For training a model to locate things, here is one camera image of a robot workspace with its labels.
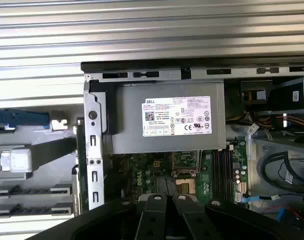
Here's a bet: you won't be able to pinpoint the green Dell motherboard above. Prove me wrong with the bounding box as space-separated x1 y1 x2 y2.
104 139 249 205

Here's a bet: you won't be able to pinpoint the grey parts rack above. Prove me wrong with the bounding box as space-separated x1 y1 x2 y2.
0 107 85 221

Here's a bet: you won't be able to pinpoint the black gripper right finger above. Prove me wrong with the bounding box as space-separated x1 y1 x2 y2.
166 175 304 240

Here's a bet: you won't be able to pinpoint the black open PC case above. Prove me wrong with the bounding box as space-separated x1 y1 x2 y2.
80 59 304 240

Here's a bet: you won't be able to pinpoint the orange yellow drive wires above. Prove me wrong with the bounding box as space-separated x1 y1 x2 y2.
254 112 304 133

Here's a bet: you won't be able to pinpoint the RAM slot with black latches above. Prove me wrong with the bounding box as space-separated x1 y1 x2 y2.
221 149 228 199
210 149 217 198

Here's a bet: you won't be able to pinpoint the blue SATA cable plug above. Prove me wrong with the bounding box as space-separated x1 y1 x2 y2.
242 193 263 203

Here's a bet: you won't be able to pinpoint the hard disk in blue carrier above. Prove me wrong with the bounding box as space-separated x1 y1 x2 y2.
0 108 51 132

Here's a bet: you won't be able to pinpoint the black looped data cable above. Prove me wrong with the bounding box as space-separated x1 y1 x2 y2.
262 150 304 194

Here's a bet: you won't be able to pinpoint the grey power supply unit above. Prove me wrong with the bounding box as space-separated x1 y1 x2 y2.
103 79 227 155

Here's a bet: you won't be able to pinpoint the RAM slot with white latches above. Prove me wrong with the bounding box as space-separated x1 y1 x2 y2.
226 149 233 200
216 149 222 198

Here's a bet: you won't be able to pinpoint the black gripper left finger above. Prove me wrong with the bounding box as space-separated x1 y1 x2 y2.
26 175 169 240

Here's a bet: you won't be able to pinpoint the silver CPU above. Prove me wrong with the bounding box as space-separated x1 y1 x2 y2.
0 148 33 173

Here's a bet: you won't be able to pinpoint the CPU socket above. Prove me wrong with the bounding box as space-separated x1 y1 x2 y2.
175 177 197 195

